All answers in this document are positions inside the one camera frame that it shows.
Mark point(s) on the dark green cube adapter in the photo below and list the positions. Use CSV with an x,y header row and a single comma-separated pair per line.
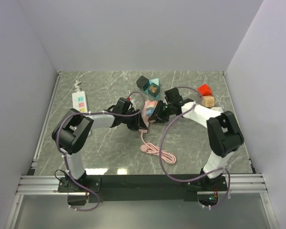
x,y
153,90

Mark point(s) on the aluminium rail frame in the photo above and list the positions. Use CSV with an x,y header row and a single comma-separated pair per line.
x,y
49,185

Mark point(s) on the red cube socket adapter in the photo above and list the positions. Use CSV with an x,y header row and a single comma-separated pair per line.
x,y
205,90

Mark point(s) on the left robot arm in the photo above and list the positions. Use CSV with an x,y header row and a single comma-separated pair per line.
x,y
71,133

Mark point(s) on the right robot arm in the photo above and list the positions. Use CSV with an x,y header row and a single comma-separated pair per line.
x,y
224,134

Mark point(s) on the beige cube socket adapter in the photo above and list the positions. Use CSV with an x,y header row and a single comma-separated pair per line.
x,y
208,101

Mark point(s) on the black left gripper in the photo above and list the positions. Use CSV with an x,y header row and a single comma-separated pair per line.
x,y
137,123

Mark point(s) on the teal triangular power strip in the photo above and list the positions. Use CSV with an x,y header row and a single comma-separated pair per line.
x,y
155,81

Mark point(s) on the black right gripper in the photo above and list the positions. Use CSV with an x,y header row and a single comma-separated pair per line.
x,y
158,115

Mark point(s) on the pink power strip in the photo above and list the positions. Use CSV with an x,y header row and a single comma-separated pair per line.
x,y
145,119

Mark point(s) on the black cube socket adapter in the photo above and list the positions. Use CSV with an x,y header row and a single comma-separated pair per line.
x,y
142,83

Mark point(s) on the white cube socket adapter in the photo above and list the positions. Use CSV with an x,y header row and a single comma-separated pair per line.
x,y
218,109

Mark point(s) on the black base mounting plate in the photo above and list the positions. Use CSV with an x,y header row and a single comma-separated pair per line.
x,y
101,188

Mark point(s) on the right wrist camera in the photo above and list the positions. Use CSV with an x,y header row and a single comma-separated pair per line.
x,y
173,96

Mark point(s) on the white power strip cable plug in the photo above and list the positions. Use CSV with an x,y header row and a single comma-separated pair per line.
x,y
77,86

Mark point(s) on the white power strip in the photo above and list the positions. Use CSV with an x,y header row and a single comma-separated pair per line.
x,y
79,101

